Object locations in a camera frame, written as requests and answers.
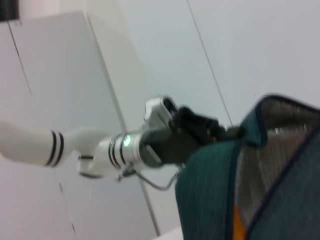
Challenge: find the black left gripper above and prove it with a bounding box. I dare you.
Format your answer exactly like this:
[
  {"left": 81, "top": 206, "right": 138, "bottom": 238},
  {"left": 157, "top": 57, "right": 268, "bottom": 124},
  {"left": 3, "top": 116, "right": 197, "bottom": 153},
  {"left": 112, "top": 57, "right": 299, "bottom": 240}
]
[{"left": 141, "top": 107, "right": 245, "bottom": 167}]

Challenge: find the dark teal insulated lunch bag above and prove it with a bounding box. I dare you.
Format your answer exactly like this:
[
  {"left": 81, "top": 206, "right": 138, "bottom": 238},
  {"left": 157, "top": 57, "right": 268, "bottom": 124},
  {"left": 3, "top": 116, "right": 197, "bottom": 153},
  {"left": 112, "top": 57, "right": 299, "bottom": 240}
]
[{"left": 174, "top": 93, "right": 320, "bottom": 240}]

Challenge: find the yellow banana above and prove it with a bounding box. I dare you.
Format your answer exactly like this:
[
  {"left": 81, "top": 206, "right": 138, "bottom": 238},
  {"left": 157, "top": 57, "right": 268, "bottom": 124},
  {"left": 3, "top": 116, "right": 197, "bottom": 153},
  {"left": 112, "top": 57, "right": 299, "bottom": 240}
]
[{"left": 232, "top": 202, "right": 245, "bottom": 240}]

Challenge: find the black background panel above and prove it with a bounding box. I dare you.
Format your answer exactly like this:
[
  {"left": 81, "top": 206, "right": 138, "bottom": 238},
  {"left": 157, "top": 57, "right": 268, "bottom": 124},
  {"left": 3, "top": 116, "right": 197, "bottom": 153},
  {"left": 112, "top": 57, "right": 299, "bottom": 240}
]
[{"left": 0, "top": 0, "right": 21, "bottom": 24}]

